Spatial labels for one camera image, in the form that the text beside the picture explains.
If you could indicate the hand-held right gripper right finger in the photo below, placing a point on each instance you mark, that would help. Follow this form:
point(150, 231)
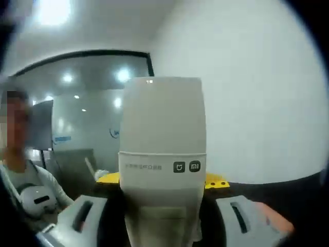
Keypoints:
point(249, 221)

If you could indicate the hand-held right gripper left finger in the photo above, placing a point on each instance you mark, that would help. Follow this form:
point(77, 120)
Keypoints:
point(69, 226)

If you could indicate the pale green cup body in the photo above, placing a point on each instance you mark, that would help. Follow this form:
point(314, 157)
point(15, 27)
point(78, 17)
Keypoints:
point(164, 128)

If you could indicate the person's right hand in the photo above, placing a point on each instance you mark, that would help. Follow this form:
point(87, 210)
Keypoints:
point(277, 218)

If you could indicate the person's left hand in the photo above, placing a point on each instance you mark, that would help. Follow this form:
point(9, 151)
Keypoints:
point(101, 174)

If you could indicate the white chest device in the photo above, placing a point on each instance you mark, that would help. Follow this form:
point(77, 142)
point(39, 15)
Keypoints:
point(36, 202)

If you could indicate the frosted glass partition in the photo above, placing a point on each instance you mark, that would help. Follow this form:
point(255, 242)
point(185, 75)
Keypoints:
point(87, 103)

